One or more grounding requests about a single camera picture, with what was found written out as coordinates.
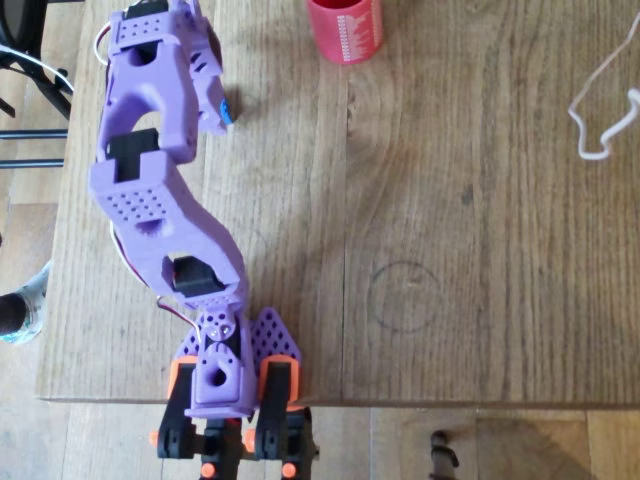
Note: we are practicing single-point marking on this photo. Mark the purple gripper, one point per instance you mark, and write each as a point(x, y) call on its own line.
point(209, 100)

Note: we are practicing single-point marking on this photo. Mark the small blue object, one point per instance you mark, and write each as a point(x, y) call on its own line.
point(226, 111)

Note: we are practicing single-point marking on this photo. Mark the purple 3D-printed robot arm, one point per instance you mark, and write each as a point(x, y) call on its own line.
point(150, 215)

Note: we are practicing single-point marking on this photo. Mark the red printed cup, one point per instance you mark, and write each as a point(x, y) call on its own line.
point(332, 30)

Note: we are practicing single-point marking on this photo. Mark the black metal chair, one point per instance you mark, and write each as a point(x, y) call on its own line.
point(30, 134)

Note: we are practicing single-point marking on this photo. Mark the grey sneaker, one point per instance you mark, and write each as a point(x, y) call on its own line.
point(37, 295)

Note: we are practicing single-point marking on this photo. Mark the black orange table clamp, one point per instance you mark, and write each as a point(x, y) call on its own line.
point(274, 395)
point(177, 400)

